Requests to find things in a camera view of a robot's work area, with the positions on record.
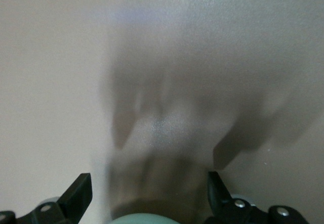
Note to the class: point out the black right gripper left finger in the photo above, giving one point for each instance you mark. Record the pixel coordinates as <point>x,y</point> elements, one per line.
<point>74,198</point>

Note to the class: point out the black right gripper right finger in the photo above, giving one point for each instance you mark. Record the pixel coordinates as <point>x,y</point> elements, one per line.
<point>220,196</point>

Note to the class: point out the pale green bowl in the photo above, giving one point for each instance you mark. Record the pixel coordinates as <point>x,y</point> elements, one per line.
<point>144,219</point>

